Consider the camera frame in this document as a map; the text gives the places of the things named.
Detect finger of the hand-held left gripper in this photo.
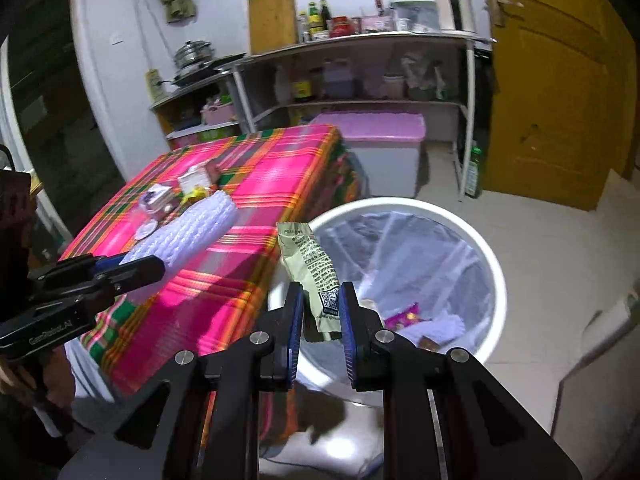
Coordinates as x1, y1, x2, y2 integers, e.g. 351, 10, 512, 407
27, 254, 126, 283
35, 256, 167, 311

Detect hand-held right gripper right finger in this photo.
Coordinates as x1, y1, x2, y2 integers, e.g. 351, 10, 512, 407
340, 281, 583, 480

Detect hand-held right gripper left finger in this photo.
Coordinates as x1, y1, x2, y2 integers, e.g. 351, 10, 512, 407
59, 281, 306, 480

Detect purple foil wrapper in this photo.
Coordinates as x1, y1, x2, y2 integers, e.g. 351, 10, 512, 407
385, 302, 433, 332

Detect pale green snack packet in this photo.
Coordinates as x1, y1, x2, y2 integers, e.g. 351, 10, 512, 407
276, 221, 342, 342

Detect white round waste bin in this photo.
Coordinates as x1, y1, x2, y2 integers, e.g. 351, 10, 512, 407
267, 197, 506, 401

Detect clear purple plastic package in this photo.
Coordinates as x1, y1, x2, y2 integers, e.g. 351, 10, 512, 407
140, 185, 176, 221

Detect white card box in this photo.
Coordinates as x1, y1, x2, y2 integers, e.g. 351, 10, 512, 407
178, 164, 217, 192

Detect pink plaid tablecloth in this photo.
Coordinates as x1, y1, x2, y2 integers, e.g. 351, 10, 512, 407
59, 125, 371, 448

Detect green white carton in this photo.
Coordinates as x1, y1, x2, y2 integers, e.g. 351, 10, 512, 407
167, 122, 241, 150

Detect pink plastic basket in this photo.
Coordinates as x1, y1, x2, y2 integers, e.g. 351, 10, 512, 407
200, 102, 236, 127

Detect yellow power strip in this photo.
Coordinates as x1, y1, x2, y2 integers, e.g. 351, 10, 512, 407
145, 67, 163, 102

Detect low wooden cabinet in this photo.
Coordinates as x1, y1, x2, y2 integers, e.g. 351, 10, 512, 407
150, 72, 246, 150

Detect green plastic bottle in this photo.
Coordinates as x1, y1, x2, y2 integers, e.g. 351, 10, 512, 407
464, 146, 483, 198

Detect black induction cooker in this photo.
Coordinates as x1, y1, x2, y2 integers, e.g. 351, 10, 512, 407
172, 53, 247, 86

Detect pink lid storage bin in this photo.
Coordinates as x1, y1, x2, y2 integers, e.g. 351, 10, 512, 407
307, 111, 427, 200

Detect steel cooking pot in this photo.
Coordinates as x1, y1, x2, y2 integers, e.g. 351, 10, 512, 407
173, 40, 213, 68

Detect dark sauce bottle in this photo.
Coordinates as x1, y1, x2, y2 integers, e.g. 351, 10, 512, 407
292, 67, 312, 101

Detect small white bucket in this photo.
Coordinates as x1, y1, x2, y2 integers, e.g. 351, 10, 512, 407
382, 74, 406, 100

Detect large purple oil jug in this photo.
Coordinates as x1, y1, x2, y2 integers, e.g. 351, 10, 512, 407
322, 60, 356, 98

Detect crumpled plastic bags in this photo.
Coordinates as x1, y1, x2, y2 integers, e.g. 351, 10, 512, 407
402, 52, 446, 101

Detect wooden cutting board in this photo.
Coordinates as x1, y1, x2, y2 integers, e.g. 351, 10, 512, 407
248, 0, 297, 55

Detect white metal shelf unit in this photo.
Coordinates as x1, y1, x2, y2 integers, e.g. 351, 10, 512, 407
232, 30, 477, 201

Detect tall yellow label bottle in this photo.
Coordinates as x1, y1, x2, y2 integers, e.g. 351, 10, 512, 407
306, 1, 323, 41

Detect pink knife box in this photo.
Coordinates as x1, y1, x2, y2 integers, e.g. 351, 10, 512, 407
361, 15, 396, 34

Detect yellow wooden door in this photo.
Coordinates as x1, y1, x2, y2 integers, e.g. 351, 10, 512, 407
477, 0, 638, 211

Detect clear plastic storage box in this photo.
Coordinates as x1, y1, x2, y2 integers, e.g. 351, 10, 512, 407
392, 0, 438, 33

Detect white thermos jug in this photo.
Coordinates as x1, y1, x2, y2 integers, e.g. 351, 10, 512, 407
434, 0, 476, 32

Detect black wall cable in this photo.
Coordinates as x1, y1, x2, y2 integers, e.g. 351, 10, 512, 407
134, 0, 166, 81

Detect metal door handle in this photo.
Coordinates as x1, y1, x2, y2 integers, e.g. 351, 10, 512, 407
487, 0, 525, 27

